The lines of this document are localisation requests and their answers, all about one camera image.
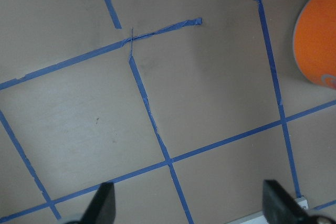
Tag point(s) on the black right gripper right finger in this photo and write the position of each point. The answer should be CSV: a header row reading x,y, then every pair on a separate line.
x,y
279,207

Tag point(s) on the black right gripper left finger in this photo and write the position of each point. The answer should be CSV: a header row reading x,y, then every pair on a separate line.
x,y
102,208

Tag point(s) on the orange can with silver lid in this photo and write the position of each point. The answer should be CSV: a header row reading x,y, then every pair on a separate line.
x,y
314,42

